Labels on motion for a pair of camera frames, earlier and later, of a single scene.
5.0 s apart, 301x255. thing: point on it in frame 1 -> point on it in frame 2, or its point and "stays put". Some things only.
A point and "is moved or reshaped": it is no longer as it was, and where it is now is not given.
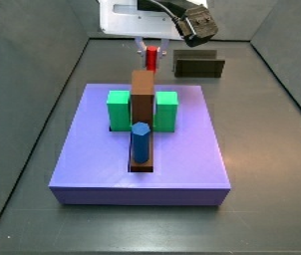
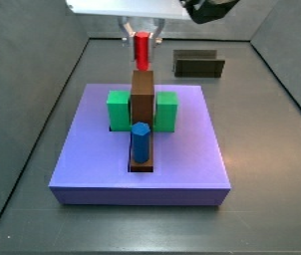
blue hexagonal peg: x=141 y=141 stays put
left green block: x=120 y=110 stays put
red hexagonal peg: x=151 y=58 is moved or reshaped
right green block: x=165 y=112 stays put
